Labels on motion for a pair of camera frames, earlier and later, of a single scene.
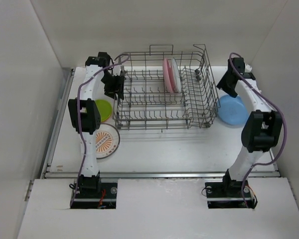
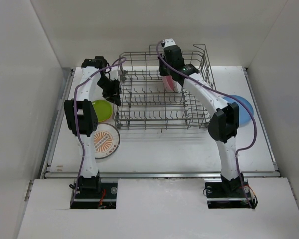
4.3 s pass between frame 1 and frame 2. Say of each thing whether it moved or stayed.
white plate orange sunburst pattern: stayed
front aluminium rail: stayed
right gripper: moved
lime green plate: stayed
